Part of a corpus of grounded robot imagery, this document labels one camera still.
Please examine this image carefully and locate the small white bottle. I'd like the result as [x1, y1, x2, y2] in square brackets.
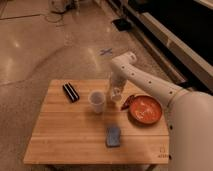
[111, 87, 122, 102]

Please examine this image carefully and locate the black rectangular case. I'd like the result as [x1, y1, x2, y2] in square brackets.
[63, 83, 80, 103]

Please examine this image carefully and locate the long white bench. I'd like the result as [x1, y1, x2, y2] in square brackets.
[94, 0, 213, 93]

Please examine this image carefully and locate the blue tape cross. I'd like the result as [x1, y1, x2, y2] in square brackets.
[100, 48, 112, 55]

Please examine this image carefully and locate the black floor box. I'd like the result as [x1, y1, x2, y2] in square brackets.
[112, 18, 131, 31]

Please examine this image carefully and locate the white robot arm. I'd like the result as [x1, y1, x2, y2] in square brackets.
[110, 51, 213, 171]

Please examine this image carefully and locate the orange ceramic bowl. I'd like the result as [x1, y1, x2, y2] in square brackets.
[129, 95, 162, 125]

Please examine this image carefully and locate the blue sponge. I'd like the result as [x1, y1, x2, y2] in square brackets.
[106, 126, 121, 147]

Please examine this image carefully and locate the wooden table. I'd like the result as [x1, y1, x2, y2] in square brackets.
[23, 79, 169, 164]

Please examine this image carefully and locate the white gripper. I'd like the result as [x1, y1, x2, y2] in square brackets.
[107, 72, 127, 102]

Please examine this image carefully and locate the white machine base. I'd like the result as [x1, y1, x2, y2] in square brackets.
[48, 0, 81, 15]

